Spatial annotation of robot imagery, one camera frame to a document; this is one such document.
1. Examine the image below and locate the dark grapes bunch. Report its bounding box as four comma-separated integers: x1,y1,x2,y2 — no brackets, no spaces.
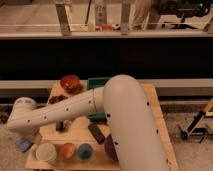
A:
49,95,68,104

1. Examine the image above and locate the person in background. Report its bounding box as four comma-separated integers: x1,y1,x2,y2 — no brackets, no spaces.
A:
132,0,152,29

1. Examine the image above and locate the yellow black stand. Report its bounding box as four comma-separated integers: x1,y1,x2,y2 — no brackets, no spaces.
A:
180,98,213,142

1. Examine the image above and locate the orange red apple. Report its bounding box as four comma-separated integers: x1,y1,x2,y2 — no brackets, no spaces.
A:
59,143,75,160

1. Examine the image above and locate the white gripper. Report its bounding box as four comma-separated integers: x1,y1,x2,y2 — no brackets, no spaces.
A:
35,143,57,163

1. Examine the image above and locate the blue sponge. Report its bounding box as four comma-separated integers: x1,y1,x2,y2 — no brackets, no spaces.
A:
16,138,33,153

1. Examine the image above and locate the small blue cup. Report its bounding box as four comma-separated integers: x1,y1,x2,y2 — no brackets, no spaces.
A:
77,143,93,161

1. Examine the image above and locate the black remote control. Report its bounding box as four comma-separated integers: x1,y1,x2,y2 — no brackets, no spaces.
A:
88,123,105,144

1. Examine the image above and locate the red-brown bowl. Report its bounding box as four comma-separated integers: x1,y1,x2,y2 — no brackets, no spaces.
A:
60,75,80,92

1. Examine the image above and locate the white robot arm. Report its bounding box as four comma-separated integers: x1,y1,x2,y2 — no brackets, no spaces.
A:
7,75,170,171

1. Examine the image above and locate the green plastic tray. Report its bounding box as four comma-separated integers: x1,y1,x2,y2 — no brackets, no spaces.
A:
87,77,109,123

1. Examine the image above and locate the purple bowl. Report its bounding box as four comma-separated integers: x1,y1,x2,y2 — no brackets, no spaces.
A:
104,135,118,161

